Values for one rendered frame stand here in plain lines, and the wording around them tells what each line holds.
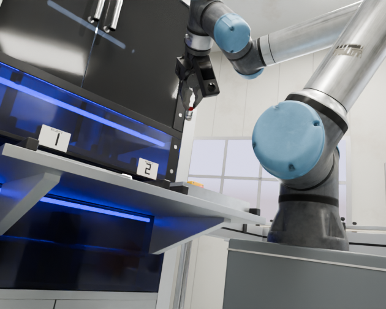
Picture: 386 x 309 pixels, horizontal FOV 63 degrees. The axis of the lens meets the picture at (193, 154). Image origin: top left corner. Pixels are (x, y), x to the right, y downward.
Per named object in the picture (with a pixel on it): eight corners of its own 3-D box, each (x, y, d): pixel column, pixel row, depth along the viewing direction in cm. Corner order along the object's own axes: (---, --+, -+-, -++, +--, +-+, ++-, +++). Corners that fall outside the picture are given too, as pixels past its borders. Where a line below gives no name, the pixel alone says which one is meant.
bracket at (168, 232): (148, 253, 110) (154, 216, 114) (155, 254, 112) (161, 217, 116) (219, 265, 85) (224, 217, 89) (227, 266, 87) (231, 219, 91)
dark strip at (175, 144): (163, 180, 120) (191, 10, 143) (173, 183, 123) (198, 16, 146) (165, 179, 119) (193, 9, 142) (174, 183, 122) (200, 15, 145)
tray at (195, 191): (113, 199, 100) (115, 188, 101) (175, 213, 116) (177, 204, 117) (181, 195, 75) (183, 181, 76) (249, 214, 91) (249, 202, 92)
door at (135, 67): (81, 89, 103) (117, -47, 120) (179, 133, 130) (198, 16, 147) (81, 88, 102) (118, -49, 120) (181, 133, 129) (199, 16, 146)
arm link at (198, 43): (220, 35, 82) (192, 38, 78) (216, 51, 85) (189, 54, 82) (206, 22, 86) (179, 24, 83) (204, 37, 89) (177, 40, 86)
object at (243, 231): (165, 225, 128) (171, 187, 133) (144, 224, 139) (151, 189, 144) (264, 244, 171) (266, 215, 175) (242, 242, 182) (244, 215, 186)
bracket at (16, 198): (-14, 233, 79) (2, 183, 83) (-1, 235, 81) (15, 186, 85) (24, 244, 54) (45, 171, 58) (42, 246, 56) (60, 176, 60)
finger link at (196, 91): (195, 97, 104) (196, 74, 97) (203, 108, 101) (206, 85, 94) (186, 100, 103) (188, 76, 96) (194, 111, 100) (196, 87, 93)
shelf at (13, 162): (-40, 177, 83) (-38, 170, 84) (165, 220, 127) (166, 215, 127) (1, 154, 49) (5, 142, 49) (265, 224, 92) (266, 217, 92)
